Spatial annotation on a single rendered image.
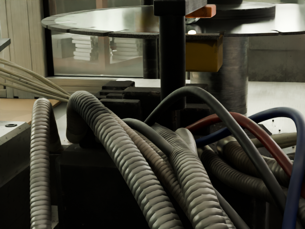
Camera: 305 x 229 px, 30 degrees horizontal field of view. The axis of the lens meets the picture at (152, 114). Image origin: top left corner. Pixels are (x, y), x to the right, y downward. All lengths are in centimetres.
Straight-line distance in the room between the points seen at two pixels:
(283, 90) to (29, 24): 59
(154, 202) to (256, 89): 47
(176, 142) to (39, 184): 7
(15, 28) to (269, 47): 53
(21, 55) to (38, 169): 86
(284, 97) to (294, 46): 18
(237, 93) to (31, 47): 64
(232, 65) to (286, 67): 28
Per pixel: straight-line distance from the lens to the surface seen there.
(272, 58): 84
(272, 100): 65
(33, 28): 114
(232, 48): 56
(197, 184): 24
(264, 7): 55
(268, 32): 43
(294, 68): 84
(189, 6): 36
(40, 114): 32
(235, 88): 57
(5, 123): 44
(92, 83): 111
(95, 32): 45
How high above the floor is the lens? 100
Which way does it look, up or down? 15 degrees down
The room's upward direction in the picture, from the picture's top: 1 degrees counter-clockwise
